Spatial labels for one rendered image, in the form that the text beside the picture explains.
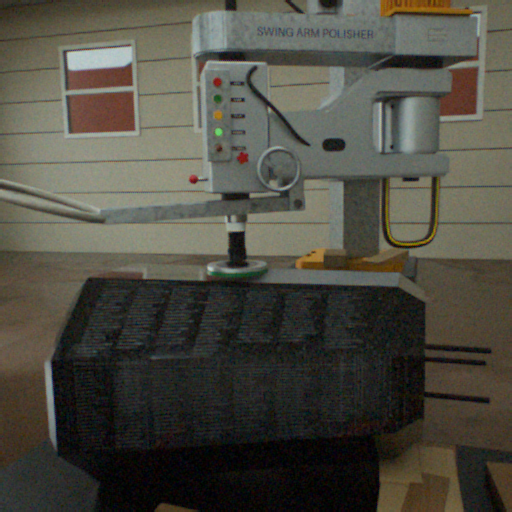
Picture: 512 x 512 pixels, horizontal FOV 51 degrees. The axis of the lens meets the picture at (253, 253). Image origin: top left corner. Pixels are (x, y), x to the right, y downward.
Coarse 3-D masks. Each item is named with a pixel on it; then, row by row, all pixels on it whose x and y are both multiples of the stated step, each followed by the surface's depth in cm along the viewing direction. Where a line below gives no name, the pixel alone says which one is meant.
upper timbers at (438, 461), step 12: (420, 456) 185; (432, 456) 185; (444, 456) 185; (420, 468) 178; (432, 468) 178; (444, 468) 178; (456, 468) 178; (456, 480) 171; (384, 492) 165; (396, 492) 165; (456, 492) 164; (384, 504) 159; (396, 504) 159; (456, 504) 158
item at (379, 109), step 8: (376, 104) 206; (384, 104) 202; (376, 112) 206; (384, 112) 203; (376, 120) 206; (384, 120) 203; (376, 128) 207; (384, 128) 203; (376, 136) 207; (384, 136) 204; (376, 144) 207; (384, 144) 204
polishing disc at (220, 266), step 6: (210, 264) 191; (216, 264) 191; (222, 264) 191; (252, 264) 189; (258, 264) 189; (264, 264) 189; (216, 270) 183; (222, 270) 181; (228, 270) 180; (234, 270) 180; (240, 270) 180; (246, 270) 181; (252, 270) 182
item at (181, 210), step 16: (112, 208) 184; (128, 208) 175; (144, 208) 176; (160, 208) 177; (176, 208) 178; (192, 208) 179; (208, 208) 180; (224, 208) 181; (240, 208) 182; (256, 208) 182; (272, 208) 184; (288, 208) 185; (304, 208) 186; (112, 224) 175
